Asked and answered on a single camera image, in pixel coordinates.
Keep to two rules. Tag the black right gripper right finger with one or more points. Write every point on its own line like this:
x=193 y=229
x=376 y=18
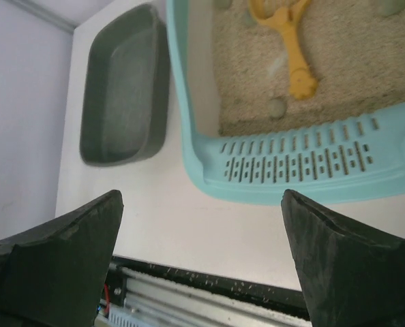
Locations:
x=350 y=273

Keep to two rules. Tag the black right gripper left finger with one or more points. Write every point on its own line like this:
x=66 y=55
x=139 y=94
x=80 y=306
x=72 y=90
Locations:
x=54 y=274

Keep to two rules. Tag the yellow litter scoop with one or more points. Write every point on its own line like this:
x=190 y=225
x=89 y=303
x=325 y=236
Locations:
x=285 y=20

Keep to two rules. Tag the teal cat litter box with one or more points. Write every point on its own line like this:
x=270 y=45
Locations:
x=352 y=160

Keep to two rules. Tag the grey-green litter clump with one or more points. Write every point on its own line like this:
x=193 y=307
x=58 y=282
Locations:
x=387 y=8
x=277 y=108
x=247 y=19

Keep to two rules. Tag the beige cat litter pellets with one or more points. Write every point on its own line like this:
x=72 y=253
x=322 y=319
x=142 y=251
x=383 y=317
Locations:
x=357 y=56

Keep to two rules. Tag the grey plastic waste tray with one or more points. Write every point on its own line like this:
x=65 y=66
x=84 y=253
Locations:
x=125 y=105

